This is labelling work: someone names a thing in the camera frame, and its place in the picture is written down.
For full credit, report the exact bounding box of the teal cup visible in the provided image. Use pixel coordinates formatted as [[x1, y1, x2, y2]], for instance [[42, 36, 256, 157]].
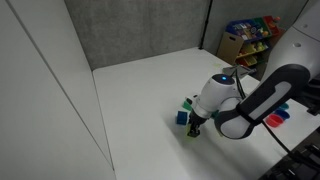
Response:
[[278, 102, 290, 112]]

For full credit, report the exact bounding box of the green storage bin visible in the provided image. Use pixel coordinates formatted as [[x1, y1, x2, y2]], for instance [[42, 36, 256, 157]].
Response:
[[251, 17, 270, 34]]

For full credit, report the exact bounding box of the cardboard box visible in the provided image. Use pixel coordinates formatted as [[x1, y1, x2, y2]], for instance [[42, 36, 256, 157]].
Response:
[[216, 31, 245, 66]]

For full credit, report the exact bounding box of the black vertical pole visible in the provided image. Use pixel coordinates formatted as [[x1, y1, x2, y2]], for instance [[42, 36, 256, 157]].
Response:
[[198, 0, 214, 51]]

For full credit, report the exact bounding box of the black table clamp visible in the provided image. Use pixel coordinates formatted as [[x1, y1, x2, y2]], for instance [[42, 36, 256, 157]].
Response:
[[306, 103, 320, 117]]

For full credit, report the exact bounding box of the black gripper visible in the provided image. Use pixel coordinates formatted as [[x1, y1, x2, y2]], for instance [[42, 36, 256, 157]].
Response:
[[186, 110, 207, 138]]

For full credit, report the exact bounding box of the dark blue block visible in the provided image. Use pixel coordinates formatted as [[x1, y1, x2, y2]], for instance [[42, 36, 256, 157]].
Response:
[[176, 110, 189, 126]]

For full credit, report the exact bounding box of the gray flat pad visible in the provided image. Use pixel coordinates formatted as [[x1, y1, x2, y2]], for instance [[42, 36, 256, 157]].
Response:
[[222, 64, 257, 80]]

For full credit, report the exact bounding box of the black equipment rack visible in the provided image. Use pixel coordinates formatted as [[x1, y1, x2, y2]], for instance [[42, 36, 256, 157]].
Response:
[[258, 131, 320, 180]]

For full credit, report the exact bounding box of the blue cup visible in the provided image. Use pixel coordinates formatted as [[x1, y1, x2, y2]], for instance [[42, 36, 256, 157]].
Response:
[[273, 109, 291, 121]]

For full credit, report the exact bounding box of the blue storage bin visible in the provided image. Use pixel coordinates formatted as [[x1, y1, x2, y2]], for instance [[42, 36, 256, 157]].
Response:
[[225, 19, 258, 38]]

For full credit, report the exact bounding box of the red cup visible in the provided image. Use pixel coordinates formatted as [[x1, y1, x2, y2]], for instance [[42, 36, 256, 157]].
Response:
[[265, 113, 285, 129]]

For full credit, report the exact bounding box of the toy storage shelf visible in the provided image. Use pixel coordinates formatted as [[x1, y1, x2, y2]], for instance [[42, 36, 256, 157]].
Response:
[[225, 15, 287, 69]]

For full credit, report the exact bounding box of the red storage bin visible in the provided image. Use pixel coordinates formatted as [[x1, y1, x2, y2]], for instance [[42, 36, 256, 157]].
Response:
[[263, 15, 282, 34]]

